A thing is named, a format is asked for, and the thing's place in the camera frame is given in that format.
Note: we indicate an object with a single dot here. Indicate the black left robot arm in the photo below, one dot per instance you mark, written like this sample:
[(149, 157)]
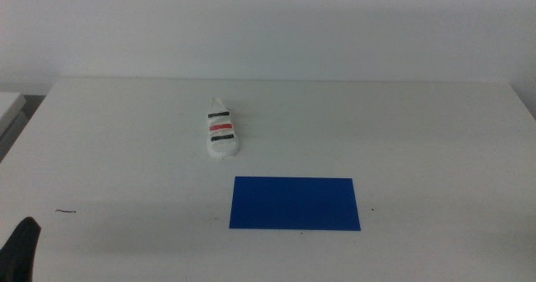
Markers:
[(17, 252)]

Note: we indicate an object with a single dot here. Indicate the blue rectangular mat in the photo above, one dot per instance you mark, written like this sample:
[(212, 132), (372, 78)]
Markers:
[(294, 203)]

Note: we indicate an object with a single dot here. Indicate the small dark thread scrap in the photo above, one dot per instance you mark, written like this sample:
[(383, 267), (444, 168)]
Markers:
[(65, 211)]

